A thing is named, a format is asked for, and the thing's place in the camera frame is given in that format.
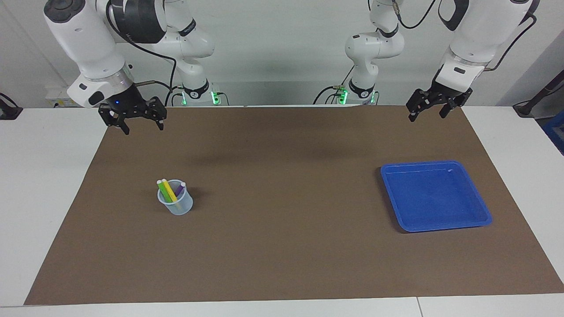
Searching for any black stand with pole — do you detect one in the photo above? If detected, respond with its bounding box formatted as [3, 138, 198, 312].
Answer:
[513, 70, 564, 118]

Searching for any blue crate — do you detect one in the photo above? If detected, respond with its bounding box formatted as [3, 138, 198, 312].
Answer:
[541, 115, 564, 155]

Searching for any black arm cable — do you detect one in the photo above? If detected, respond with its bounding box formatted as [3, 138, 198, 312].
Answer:
[391, 0, 438, 30]
[105, 0, 178, 107]

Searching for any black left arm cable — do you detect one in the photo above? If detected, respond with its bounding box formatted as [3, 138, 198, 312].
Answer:
[391, 0, 438, 30]

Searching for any black table clamp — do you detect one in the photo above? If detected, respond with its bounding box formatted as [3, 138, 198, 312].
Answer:
[0, 92, 23, 120]

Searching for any white power strip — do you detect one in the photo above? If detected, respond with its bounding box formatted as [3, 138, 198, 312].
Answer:
[45, 86, 81, 108]

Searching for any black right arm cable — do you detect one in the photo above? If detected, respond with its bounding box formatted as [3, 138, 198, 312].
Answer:
[105, 0, 178, 107]

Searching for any black base cable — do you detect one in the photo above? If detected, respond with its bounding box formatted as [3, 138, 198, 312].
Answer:
[313, 66, 354, 105]

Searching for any green pen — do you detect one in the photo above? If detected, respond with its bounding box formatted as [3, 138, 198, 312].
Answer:
[156, 180, 173, 205]

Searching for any brown table mat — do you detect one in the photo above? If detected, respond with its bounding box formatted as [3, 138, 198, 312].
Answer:
[24, 105, 564, 306]

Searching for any clear plastic cup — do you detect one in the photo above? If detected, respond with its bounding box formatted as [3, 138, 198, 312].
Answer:
[157, 179, 193, 216]

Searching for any yellow pen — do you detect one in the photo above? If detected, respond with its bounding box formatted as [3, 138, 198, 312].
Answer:
[162, 178, 178, 204]

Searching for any blue plastic tray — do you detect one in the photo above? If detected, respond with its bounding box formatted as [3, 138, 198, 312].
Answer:
[380, 160, 493, 233]

